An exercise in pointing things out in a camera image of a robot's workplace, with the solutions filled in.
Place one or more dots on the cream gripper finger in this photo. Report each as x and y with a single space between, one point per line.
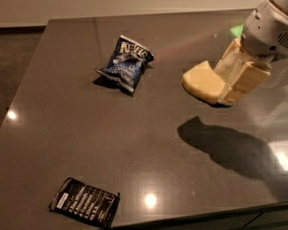
242 80
230 68

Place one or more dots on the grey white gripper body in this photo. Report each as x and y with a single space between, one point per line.
268 29

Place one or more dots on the yellow wavy sponge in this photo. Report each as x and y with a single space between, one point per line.
203 83

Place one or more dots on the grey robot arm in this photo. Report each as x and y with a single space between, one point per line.
247 61

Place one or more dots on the blue chip bag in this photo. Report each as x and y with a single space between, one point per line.
126 62

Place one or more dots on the black snack bar wrapper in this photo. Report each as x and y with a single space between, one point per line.
85 203

